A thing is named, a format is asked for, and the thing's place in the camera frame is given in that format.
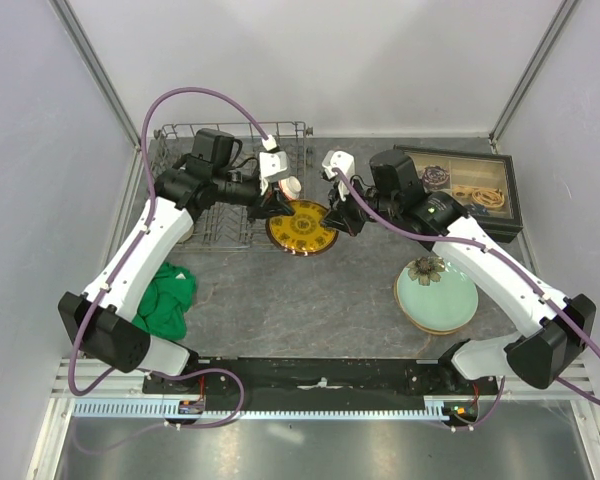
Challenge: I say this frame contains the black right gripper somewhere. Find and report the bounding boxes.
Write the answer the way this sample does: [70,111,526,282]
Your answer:
[322,173,400,236]

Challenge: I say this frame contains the yellow patterned plate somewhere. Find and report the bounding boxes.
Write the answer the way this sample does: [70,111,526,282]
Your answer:
[265,200,339,257]

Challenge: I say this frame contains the green flower plate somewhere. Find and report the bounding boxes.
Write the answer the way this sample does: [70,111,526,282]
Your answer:
[393,256,479,335]

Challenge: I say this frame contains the cream bird plate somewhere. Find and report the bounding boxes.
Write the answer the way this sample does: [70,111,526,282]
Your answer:
[396,296,478,335]

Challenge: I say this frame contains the beige cup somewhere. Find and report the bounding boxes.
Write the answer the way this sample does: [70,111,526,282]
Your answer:
[178,224,195,243]

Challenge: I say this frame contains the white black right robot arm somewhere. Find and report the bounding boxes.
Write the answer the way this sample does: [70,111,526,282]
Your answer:
[322,149,596,394]

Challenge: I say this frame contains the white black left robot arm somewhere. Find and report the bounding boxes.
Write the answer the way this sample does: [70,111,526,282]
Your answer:
[58,128,301,393]

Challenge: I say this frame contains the white orange patterned bowl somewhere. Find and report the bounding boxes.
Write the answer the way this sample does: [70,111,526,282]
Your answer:
[278,176,302,200]

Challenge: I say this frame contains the black glass-lid display box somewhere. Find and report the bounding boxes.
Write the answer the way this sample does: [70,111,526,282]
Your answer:
[394,144,523,244]

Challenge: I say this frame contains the green cloth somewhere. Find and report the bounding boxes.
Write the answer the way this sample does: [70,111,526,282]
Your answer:
[132,262,197,342]

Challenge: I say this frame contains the grey wire dish rack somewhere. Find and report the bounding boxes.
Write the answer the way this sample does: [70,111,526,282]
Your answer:
[149,120,314,253]

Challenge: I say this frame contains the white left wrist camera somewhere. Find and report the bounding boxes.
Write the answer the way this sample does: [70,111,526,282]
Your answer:
[258,135,290,195]

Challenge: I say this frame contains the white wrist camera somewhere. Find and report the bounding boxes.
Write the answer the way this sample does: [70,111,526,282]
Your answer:
[258,135,290,195]
[322,150,355,199]

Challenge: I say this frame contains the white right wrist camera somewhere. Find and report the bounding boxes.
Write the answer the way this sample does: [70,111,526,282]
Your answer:
[322,150,355,199]

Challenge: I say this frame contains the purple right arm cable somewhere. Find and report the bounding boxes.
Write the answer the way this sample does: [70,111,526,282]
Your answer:
[332,167,600,434]

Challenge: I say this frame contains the slotted cable duct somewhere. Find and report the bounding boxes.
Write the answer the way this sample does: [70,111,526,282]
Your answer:
[72,398,451,421]

